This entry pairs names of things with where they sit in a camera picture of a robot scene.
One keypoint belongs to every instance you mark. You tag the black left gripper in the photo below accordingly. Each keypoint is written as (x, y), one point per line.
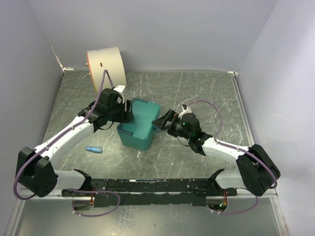
(126, 116)

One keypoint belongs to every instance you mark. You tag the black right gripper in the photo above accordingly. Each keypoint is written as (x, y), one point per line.
(172, 116)

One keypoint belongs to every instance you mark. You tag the teal medicine kit box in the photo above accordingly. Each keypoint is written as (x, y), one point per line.
(139, 133)

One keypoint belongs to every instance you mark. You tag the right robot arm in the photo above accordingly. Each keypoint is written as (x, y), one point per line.
(255, 172)

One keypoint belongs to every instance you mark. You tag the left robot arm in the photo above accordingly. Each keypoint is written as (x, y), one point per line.
(35, 167)

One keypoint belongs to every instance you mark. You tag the blue transparent small bottle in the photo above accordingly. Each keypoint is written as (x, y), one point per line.
(97, 150)

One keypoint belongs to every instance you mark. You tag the cream cylindrical cabinet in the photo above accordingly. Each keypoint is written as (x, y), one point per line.
(109, 59)

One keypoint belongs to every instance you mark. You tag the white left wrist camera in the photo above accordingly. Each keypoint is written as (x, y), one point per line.
(121, 90)

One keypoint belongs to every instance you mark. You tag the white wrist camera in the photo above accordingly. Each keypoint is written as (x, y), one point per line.
(185, 110)
(121, 90)

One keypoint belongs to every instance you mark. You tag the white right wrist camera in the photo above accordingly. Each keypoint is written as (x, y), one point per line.
(185, 110)

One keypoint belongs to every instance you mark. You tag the metal corner bracket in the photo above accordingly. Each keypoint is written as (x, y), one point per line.
(65, 69)

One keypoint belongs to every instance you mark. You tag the black mounting base rail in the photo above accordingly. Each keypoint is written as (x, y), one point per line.
(174, 191)

